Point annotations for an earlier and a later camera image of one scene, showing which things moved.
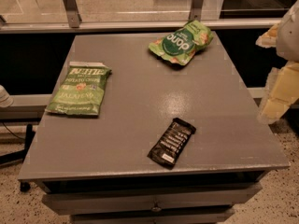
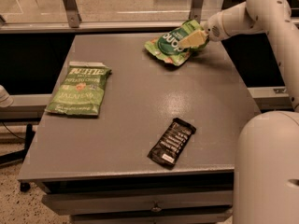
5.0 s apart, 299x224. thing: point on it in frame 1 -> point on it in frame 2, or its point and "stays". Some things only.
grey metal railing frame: x=70 y=21 stays
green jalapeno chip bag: x=80 y=90 stays
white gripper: x=289 y=36 -> x=212 y=29
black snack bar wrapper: x=170 y=145 stays
